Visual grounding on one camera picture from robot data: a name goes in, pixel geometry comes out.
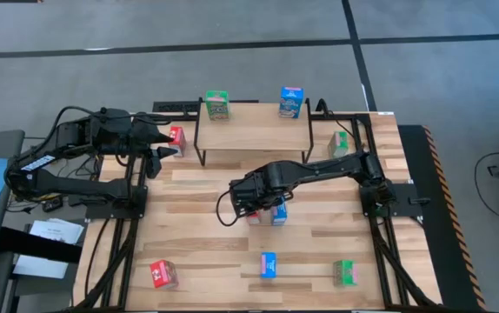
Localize wooden shelf with black legs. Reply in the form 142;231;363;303
193;97;315;169

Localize green Apple Jacks cereal box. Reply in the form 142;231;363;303
332;259;359;288
204;90;231;122
327;130;349;160

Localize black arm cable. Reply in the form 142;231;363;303
49;105;105;147
316;98;362;138

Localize black hazard-striped floor mat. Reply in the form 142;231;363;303
396;124;488;312

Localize blue Rice Krispies cereal box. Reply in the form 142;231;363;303
269;200;289;227
278;85;305;119
260;251;278;280

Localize black bar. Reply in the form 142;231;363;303
0;226;83;264

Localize white paper sheet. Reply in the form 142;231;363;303
29;218;85;245
12;255;69;280

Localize black power adapter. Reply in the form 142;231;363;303
42;196;64;213

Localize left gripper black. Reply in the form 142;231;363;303
101;111;179;180

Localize black aluminium table frame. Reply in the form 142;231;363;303
60;110;444;313

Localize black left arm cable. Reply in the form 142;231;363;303
49;105;105;147

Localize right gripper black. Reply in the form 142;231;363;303
230;171;293;217

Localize black perforated strip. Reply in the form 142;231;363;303
152;99;259;114

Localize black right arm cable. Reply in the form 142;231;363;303
316;98;362;138

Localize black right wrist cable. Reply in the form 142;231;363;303
216;190;244;228

